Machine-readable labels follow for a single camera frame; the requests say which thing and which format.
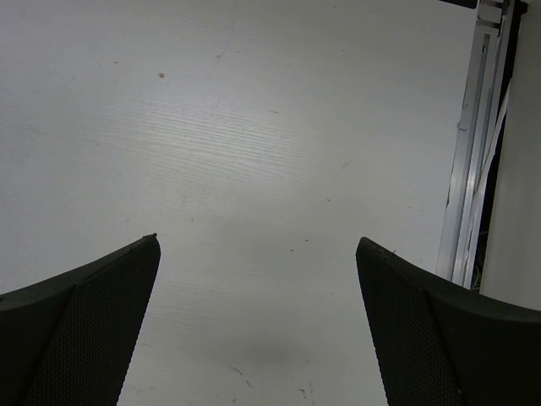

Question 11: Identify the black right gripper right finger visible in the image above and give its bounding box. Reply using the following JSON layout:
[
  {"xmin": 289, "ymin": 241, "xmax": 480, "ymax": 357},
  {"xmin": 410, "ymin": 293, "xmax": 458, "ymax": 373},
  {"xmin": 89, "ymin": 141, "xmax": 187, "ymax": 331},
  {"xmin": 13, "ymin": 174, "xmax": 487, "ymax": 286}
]
[{"xmin": 356, "ymin": 237, "xmax": 540, "ymax": 405}]

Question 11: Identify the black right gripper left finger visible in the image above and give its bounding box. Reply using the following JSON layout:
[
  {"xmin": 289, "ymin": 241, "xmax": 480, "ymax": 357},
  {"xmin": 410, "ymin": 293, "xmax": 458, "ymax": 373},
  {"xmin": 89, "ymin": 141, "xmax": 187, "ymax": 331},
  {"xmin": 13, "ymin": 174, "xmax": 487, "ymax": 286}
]
[{"xmin": 1, "ymin": 234, "xmax": 161, "ymax": 405}]

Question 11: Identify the aluminium table frame rail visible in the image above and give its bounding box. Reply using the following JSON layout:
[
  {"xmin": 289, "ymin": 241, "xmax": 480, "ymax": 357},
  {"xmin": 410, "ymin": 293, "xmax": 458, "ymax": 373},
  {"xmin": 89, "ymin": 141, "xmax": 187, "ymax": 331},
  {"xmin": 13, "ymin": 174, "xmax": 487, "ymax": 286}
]
[{"xmin": 436, "ymin": 1, "xmax": 529, "ymax": 288}]

